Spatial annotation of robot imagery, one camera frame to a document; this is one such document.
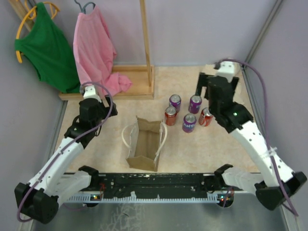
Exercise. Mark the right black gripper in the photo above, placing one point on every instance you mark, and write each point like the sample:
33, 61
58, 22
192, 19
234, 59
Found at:
203, 82

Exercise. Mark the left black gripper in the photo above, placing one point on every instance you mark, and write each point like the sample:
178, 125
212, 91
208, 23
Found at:
106, 109

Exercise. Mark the purple Fanta can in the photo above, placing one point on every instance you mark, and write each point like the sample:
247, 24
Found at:
195, 104

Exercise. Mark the red Coca-Cola can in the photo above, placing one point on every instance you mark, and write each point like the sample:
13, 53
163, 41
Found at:
205, 117

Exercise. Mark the brown canvas bag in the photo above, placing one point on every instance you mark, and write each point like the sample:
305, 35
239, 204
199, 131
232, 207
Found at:
144, 140

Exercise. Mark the purple soda can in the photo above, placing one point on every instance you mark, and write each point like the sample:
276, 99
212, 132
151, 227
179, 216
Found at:
175, 101
189, 122

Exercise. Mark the silver-top can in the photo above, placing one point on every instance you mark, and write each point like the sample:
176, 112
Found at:
170, 116

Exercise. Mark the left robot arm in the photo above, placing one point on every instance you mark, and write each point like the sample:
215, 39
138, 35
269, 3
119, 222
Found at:
41, 197

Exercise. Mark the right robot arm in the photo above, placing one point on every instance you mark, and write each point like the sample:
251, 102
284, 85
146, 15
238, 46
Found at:
276, 181

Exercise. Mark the beige folded cloth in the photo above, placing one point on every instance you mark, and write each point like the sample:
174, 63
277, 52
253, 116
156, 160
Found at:
240, 95

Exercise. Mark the wooden clothes rack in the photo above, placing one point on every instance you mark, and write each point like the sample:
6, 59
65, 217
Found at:
141, 76

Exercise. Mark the pink t-shirt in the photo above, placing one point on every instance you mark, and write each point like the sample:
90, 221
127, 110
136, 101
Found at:
94, 53

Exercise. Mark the green tank top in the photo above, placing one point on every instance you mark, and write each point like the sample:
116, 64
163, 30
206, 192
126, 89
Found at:
48, 50

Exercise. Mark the grey clothes hanger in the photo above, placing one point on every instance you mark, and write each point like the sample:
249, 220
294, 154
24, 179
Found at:
83, 8

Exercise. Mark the yellow clothes hanger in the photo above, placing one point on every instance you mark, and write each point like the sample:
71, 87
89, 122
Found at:
30, 15

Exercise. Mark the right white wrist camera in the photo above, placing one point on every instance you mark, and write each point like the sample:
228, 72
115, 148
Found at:
225, 69

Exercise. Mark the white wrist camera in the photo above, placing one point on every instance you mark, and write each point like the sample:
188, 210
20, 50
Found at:
225, 69
89, 92

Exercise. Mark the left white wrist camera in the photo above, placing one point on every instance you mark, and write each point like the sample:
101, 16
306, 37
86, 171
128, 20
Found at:
89, 92

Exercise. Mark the aluminium frame rail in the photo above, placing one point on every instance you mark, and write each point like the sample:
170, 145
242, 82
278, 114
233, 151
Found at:
91, 198

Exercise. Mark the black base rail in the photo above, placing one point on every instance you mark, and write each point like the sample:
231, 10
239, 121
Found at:
157, 187

